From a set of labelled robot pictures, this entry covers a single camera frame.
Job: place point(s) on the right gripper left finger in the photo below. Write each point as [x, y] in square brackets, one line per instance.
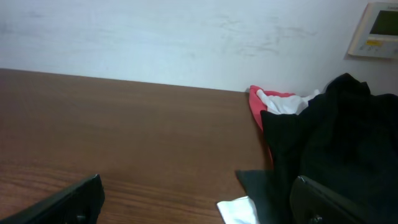
[78, 203]

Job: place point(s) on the black garment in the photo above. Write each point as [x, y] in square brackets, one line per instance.
[345, 139]

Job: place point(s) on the red orange garment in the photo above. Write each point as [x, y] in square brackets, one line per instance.
[256, 105]

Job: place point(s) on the white garment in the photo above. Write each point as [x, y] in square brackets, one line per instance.
[243, 209]

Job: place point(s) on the white wall control panel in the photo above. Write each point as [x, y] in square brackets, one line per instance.
[376, 35]

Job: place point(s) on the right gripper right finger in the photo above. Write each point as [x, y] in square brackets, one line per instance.
[335, 202]

